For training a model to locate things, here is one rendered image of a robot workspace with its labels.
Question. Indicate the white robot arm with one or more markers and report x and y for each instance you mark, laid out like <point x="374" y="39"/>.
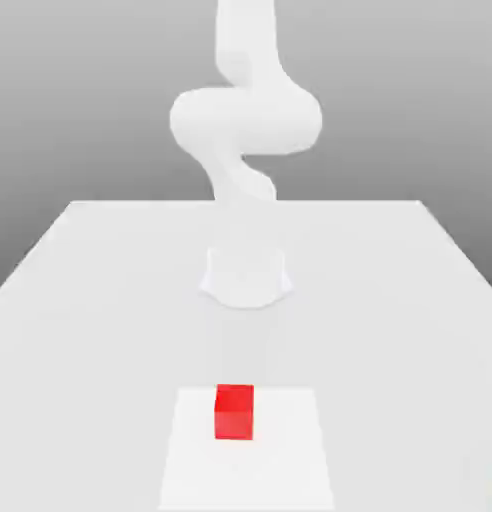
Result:
<point x="246" y="120"/>

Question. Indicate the small red cube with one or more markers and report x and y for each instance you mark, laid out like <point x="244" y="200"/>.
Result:
<point x="234" y="414"/>

